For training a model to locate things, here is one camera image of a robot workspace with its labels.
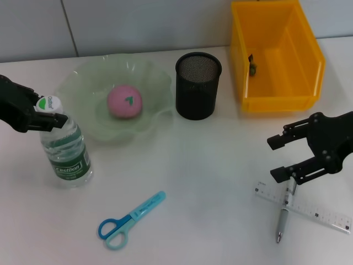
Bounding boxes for black mesh pen cup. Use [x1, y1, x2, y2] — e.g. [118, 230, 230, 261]
[175, 51, 223, 120]

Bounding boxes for clear plastic ruler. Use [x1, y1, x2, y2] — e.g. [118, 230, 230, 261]
[253, 181, 353, 235]

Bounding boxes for green plastic wrapper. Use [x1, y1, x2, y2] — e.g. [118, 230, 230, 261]
[248, 54, 259, 77]

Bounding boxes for yellow plastic storage bin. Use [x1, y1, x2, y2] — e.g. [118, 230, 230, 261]
[230, 0, 327, 113]

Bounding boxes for green glass fruit plate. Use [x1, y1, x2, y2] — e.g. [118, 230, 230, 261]
[54, 54, 173, 143]

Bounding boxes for blue scissors with cap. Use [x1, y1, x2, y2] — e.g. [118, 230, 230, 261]
[98, 190, 167, 251]

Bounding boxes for silver ballpoint pen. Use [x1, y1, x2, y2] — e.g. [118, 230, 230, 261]
[276, 181, 297, 244]

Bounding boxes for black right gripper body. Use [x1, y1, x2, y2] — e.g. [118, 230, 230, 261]
[307, 111, 353, 175]

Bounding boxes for pink peach toy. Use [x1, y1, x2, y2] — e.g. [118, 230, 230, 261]
[106, 84, 144, 120]

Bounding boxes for clear water bottle green label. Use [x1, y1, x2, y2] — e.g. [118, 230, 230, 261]
[35, 95, 94, 190]

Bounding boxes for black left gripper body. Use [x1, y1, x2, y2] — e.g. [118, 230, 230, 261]
[0, 74, 40, 134]

